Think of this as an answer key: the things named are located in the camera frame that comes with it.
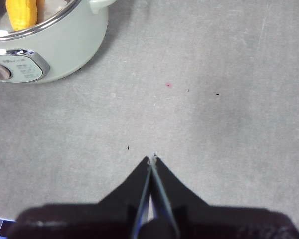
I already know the green electric cooking pot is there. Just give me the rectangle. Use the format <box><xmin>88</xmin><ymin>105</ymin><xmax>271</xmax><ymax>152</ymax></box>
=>
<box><xmin>0</xmin><ymin>0</ymin><xmax>118</xmax><ymax>84</ymax></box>

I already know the yellow corn cob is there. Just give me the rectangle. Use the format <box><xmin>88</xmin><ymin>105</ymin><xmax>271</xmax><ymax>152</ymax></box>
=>
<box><xmin>5</xmin><ymin>0</ymin><xmax>38</xmax><ymax>32</ymax></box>

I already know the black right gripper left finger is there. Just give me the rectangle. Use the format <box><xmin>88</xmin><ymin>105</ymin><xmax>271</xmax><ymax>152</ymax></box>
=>
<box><xmin>6</xmin><ymin>155</ymin><xmax>152</xmax><ymax>239</ymax></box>

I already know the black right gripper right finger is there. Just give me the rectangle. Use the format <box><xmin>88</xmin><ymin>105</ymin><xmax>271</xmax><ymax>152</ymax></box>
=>
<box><xmin>150</xmin><ymin>154</ymin><xmax>299</xmax><ymax>239</ymax></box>

